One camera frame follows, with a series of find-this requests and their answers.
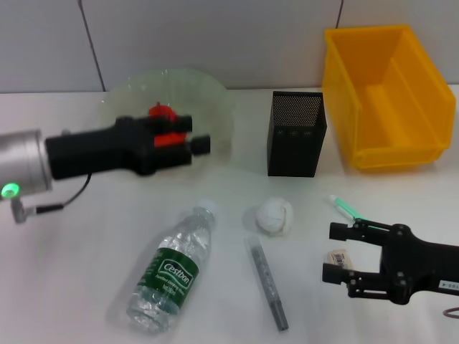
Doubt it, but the orange fruit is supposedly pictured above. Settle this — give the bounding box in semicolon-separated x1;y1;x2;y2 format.
148;101;188;150

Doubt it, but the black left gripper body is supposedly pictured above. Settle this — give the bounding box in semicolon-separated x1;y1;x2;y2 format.
45;116;156;180

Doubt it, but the white paper ball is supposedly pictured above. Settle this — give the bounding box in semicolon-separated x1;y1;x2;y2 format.
255;196;294;237

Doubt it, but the grey marker pen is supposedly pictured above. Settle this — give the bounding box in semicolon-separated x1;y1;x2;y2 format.
244;236;290;331

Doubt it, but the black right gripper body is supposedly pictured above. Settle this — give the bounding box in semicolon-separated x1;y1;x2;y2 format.
379;224;459;305

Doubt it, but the pale green wavy fruit bowl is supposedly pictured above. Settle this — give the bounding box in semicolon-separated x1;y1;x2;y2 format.
98;67;237;170

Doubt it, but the beige barcode eraser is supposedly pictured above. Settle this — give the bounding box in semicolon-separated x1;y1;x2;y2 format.
326;247;356;270

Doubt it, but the clear green-label water bottle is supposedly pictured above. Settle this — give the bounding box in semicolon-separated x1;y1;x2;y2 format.
125;199;219;334

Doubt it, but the green white pen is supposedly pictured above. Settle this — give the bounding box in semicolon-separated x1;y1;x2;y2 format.
328;195;381;230

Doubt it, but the black mesh pen holder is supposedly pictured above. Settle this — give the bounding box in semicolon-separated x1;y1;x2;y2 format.
267;90;328;178

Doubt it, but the yellow plastic bin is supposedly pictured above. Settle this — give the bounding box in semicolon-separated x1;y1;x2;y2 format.
321;24;457;173

